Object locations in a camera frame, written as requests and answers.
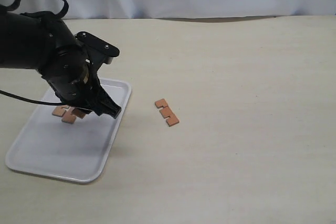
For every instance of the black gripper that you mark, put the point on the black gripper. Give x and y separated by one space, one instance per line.
75 82

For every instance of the orange notched block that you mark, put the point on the orange notched block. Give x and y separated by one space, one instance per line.
166 112
78 113
60 111
69 117

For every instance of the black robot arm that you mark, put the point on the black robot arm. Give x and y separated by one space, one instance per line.
30 41

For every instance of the white plastic tray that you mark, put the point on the white plastic tray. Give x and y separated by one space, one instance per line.
76 152

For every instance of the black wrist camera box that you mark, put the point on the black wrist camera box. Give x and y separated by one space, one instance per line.
99 46

